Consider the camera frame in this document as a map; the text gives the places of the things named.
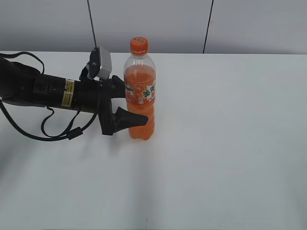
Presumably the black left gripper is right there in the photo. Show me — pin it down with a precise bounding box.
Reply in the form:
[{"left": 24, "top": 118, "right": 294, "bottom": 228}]
[{"left": 74, "top": 75, "right": 148, "bottom": 136}]

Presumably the orange soda plastic bottle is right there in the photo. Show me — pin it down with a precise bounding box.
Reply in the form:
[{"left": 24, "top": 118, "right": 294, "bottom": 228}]
[{"left": 123, "top": 54, "right": 156, "bottom": 140}]

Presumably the orange bottle cap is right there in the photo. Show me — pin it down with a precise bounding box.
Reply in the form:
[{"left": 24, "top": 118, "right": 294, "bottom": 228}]
[{"left": 130, "top": 36, "right": 149, "bottom": 56}]

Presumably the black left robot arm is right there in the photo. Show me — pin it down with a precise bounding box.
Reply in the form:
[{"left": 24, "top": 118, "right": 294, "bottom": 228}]
[{"left": 0, "top": 57, "right": 148, "bottom": 136}]

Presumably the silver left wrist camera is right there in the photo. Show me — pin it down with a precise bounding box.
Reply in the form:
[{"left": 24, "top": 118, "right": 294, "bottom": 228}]
[{"left": 86, "top": 46, "right": 112, "bottom": 80}]

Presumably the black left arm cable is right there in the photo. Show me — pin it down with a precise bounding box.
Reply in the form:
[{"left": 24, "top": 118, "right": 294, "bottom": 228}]
[{"left": 0, "top": 51, "right": 98, "bottom": 142}]

